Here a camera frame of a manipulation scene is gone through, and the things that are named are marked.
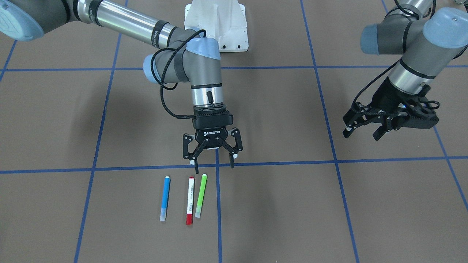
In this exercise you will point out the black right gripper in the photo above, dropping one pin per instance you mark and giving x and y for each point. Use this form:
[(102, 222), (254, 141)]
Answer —
[(212, 134)]

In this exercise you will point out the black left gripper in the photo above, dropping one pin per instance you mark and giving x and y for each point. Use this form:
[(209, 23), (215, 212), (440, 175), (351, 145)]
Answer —
[(387, 95)]

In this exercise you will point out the white marker red cap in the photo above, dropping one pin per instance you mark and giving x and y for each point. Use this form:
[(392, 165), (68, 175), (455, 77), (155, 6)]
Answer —
[(190, 198)]

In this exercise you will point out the green highlighter pen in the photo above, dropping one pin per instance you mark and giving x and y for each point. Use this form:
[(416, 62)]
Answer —
[(201, 194)]

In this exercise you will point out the blue highlighter pen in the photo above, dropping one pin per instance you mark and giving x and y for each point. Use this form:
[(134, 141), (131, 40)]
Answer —
[(165, 199)]

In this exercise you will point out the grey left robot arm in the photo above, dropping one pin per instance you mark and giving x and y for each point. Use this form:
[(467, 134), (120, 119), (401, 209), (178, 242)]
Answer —
[(427, 40)]

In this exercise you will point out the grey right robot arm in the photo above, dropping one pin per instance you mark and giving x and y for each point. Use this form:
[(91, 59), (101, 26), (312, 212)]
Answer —
[(183, 55)]

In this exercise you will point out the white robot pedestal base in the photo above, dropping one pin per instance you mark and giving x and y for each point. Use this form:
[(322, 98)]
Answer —
[(223, 20)]

